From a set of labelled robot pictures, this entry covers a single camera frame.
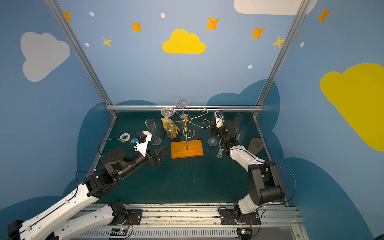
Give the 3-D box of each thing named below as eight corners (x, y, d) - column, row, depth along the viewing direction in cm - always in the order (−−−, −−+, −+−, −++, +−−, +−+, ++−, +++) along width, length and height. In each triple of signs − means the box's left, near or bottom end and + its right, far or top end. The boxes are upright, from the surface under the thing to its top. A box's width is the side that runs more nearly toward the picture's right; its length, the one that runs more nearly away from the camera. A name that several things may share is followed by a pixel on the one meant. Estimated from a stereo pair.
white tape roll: (119, 142, 107) (118, 140, 105) (122, 134, 112) (121, 132, 110) (128, 142, 107) (127, 140, 106) (131, 134, 112) (130, 132, 110)
